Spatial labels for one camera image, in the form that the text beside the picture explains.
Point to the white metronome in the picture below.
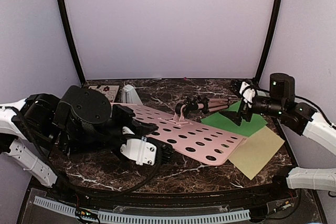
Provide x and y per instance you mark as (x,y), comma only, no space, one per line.
(129,95)

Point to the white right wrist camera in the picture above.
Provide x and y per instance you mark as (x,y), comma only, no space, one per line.
(243,90)

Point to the floral patterned coaster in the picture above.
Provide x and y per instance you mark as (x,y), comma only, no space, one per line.
(110,91)

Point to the black frame post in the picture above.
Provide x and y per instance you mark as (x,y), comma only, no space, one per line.
(70,41)
(268,41)

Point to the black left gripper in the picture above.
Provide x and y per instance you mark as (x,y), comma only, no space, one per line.
(139,128)

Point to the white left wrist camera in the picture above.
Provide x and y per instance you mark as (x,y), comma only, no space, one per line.
(145,150)

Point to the green paper sheet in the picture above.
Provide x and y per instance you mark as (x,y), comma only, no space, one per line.
(246,128)

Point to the yellow paper sheet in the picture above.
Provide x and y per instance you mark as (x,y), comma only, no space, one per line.
(256,151)

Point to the black left frame post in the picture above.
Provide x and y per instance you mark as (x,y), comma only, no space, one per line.
(70,41)

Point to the black right frame post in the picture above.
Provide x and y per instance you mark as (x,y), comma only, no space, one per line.
(268,41)

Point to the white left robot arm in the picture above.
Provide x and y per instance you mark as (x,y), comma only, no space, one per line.
(81,120)

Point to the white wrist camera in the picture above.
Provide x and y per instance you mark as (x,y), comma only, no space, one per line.
(243,90)
(145,150)

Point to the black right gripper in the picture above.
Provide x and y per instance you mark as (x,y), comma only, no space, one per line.
(235,116)

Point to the pink music stand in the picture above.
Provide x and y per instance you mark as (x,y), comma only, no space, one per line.
(205,144)

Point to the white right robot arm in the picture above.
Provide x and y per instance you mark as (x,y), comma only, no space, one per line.
(304,118)

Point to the grey cable duct strip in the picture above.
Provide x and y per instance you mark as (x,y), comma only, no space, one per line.
(141,215)

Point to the black front rail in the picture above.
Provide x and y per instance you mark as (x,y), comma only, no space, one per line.
(154,195)

